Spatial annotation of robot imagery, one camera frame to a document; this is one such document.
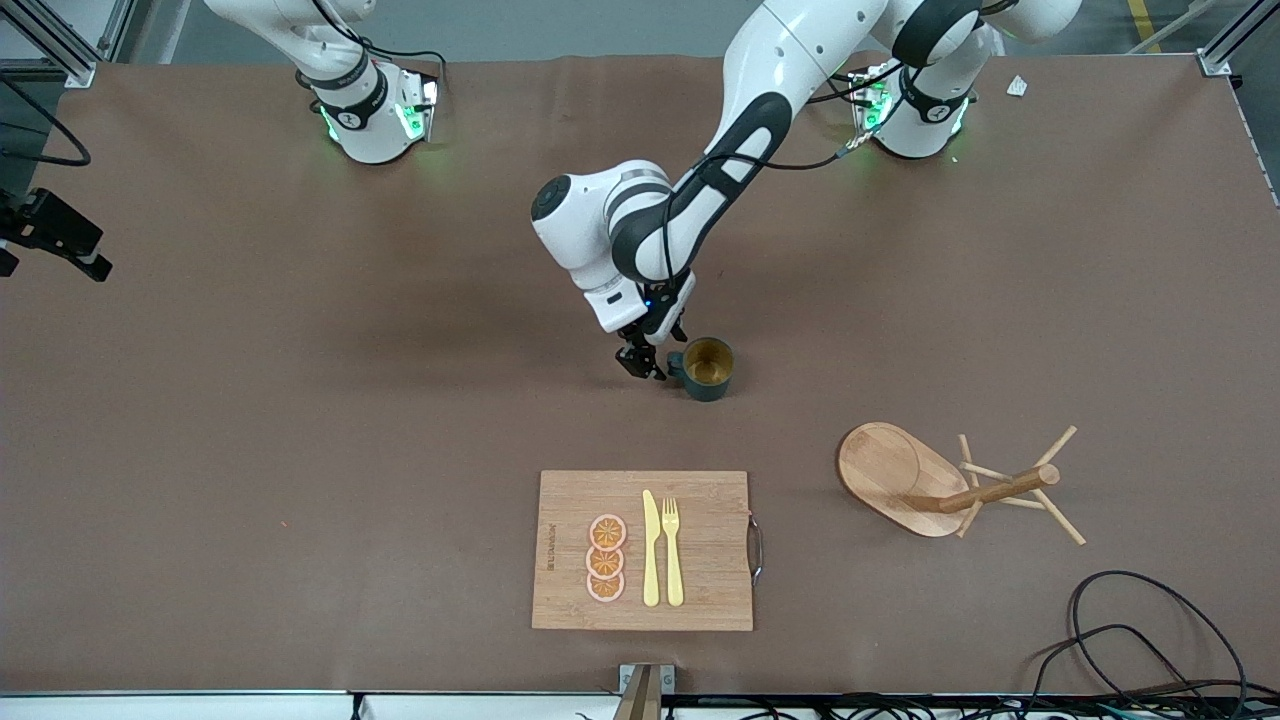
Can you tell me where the wooden cup rack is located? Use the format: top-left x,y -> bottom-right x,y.
837,422 -> 1088,547

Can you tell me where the black looped cable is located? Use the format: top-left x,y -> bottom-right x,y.
1028,625 -> 1196,720
1068,570 -> 1251,720

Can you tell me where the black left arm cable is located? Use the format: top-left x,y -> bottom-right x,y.
690,60 -> 901,173

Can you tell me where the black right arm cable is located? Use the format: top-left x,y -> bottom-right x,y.
0,75 -> 92,167

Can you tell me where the yellow plastic knife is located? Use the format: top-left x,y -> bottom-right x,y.
642,489 -> 662,608

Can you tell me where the black cable bundle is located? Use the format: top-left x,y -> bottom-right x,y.
660,693 -> 1280,720

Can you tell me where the black base cable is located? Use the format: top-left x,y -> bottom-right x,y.
350,38 -> 448,76

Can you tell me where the teal cup with handle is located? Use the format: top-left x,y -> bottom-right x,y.
666,337 -> 735,404

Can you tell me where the aluminium frame profile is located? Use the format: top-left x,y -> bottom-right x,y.
0,0 -> 136,86
1198,0 -> 1280,77

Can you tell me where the yellow plastic fork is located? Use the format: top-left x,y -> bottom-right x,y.
661,497 -> 685,608

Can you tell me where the wooden cutting board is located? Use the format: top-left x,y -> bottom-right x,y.
531,470 -> 764,632

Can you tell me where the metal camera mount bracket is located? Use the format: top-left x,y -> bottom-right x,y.
618,664 -> 675,720

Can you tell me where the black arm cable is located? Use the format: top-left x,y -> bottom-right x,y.
690,60 -> 901,173
0,75 -> 92,167

